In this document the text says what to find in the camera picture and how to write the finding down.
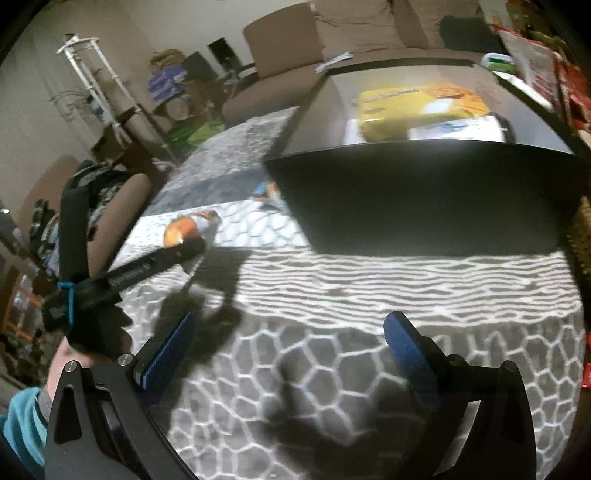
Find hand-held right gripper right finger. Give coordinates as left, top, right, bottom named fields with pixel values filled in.
left=383, top=310, right=539, bottom=480

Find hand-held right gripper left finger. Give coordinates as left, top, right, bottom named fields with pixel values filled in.
left=44, top=310, right=195, bottom=480

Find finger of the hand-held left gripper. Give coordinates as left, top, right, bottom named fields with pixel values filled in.
left=152, top=236, right=207, bottom=274

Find black storage box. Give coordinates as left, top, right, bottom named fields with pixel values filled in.
left=263, top=59, right=587, bottom=257

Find white can with deer print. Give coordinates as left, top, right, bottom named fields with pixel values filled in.
left=409, top=115, right=515, bottom=144

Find yellow biscuit box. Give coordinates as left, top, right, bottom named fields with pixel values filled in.
left=353, top=85, right=490, bottom=141

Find person's left forearm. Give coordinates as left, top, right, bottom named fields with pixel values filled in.
left=0, top=344, right=86, bottom=469

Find clear container with green lid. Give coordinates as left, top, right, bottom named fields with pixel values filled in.
left=480, top=52, right=515, bottom=73

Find pile of dark clothes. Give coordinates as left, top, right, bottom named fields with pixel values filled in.
left=28, top=159, right=134, bottom=268

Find brown armchair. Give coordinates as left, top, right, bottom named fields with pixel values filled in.
left=18, top=154, right=153, bottom=278

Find grey patterned tablecloth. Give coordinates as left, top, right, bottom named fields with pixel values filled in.
left=117, top=108, right=587, bottom=480

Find green bag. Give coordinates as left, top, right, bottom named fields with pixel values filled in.
left=168, top=122, right=227, bottom=148

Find dark wooden stand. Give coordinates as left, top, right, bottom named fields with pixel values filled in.
left=90, top=105, right=178, bottom=185

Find round clock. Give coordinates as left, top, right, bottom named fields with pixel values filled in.
left=166, top=95, right=191, bottom=121

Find white pole stand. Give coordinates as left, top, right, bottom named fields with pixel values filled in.
left=56, top=36, right=139, bottom=139

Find stack of blue boxes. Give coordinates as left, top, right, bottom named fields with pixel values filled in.
left=148, top=65, right=188, bottom=102

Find black speaker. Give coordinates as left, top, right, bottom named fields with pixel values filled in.
left=184, top=52, right=215, bottom=83
left=208, top=38, right=234, bottom=70

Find brown sofa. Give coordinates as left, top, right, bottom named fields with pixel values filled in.
left=222, top=0, right=504, bottom=123

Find white paper sheet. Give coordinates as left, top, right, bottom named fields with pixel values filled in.
left=315, top=52, right=354, bottom=73

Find tan sofa cushion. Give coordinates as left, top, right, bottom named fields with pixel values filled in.
left=314, top=0, right=398, bottom=58

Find pile of snack containers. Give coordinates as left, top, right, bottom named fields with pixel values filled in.
left=480, top=0, right=591, bottom=134

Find dark teal cushion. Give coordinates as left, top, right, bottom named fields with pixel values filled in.
left=438, top=15, right=497, bottom=51

